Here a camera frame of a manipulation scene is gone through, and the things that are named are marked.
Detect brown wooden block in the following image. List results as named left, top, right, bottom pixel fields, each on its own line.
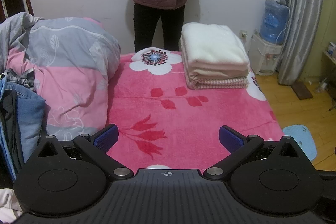
left=291, top=81, right=313, bottom=100

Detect blue water bottle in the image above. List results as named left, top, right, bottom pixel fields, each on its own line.
left=259, top=0, right=289, bottom=45

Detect cluttered wooden desk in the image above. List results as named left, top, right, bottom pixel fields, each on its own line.
left=322, top=42, right=336, bottom=111

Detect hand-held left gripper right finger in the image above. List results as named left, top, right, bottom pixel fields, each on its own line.
left=203, top=125, right=302, bottom=179

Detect pink floral blanket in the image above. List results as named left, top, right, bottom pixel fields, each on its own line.
left=106, top=47, right=285, bottom=170

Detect black garment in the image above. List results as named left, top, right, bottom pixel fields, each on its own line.
left=0, top=90, right=25, bottom=177

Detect white fluffy blanket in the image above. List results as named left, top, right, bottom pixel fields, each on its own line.
left=181, top=22, right=250, bottom=75

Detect pink grey floral quilt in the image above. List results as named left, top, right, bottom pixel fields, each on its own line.
left=0, top=12, right=122, bottom=140

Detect white cable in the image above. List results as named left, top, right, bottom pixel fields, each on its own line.
left=276, top=6, right=290, bottom=45

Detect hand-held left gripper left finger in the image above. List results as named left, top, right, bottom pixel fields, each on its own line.
left=37, top=124, right=134, bottom=180

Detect blue plastic stool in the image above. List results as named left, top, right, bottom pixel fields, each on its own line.
left=283, top=124, right=318, bottom=160

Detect grey curtain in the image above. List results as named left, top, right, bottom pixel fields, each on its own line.
left=278, top=0, right=326, bottom=85

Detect pale pink cloth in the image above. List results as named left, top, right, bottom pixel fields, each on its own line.
left=0, top=189, right=24, bottom=219

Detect grey plaid shirt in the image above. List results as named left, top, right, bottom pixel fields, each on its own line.
left=0, top=68, right=36, bottom=90

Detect blue jeans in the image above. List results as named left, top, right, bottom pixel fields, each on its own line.
left=0, top=82, right=46, bottom=164

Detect white water dispenser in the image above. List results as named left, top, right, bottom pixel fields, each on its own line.
left=248, top=30, right=284, bottom=76

